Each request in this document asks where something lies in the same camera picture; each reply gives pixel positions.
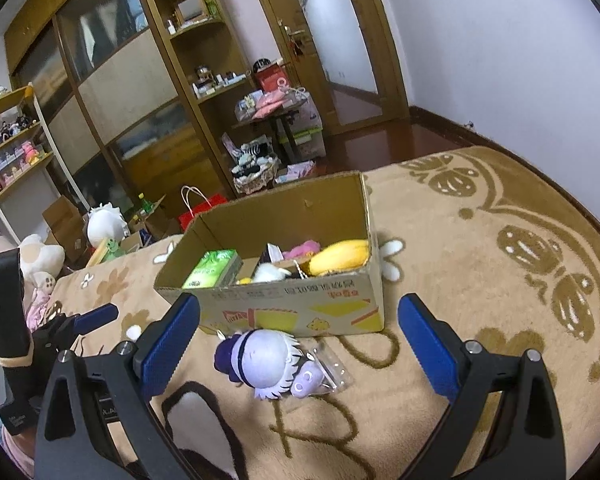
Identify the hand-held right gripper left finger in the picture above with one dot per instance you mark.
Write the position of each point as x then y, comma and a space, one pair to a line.
172, 345

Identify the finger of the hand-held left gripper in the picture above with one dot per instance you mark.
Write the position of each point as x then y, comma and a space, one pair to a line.
97, 316

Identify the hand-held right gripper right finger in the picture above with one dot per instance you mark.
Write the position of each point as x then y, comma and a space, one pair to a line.
427, 350

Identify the green tissue pack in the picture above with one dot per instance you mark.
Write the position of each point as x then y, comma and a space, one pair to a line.
212, 267

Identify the white-haired purple plush doll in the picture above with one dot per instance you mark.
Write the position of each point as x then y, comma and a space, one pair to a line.
265, 360

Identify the printed cardboard box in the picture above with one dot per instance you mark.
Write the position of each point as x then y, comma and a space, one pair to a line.
280, 305

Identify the yellow plush toy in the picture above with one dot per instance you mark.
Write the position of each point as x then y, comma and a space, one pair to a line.
337, 257

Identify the pink plush toy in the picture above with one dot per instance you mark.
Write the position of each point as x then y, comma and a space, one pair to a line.
302, 249

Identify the person's left forearm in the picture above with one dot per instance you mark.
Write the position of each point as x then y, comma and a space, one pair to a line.
10, 455

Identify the pink striped cloth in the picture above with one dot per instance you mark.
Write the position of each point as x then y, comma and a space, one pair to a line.
39, 305

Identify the cream plush toy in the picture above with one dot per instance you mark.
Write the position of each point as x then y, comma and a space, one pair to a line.
42, 260

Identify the green frog toy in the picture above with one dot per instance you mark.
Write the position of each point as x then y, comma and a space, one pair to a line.
111, 248

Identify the white round plush toy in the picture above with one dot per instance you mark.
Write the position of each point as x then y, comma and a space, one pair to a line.
105, 225

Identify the clear plastic bag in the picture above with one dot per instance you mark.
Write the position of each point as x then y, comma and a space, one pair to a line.
337, 372

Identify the beige flower blanket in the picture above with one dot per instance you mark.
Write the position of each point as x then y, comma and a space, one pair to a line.
455, 260

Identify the plain cardboard box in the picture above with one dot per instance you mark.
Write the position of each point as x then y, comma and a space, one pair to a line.
62, 220

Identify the open cardboard box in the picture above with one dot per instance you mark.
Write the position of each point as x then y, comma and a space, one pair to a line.
157, 227

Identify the green bottle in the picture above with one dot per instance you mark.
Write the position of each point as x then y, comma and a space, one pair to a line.
145, 204

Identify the red paper bag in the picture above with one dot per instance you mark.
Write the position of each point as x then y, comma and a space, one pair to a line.
200, 213

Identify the yellow shelf of figurines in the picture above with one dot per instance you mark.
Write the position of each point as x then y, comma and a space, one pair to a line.
20, 160

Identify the wicker basket of socks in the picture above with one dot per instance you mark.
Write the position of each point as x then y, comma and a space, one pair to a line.
255, 180

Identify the pink paper packet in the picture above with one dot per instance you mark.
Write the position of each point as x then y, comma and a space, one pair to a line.
295, 171

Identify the wooden wardrobe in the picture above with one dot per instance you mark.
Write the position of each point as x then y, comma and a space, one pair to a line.
115, 75

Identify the clear plastic storage box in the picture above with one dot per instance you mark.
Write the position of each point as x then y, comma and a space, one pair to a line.
307, 135

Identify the small dark wooden table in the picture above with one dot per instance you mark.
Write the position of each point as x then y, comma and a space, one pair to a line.
270, 118

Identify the pink packets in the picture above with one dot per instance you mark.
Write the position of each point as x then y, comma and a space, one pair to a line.
270, 102

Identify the open wooden corner shelf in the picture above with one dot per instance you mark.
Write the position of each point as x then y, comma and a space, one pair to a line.
200, 60

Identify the red shopping bag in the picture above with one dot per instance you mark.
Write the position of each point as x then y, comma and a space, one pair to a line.
272, 80

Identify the wooden door with glass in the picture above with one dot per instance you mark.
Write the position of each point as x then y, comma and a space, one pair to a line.
275, 0

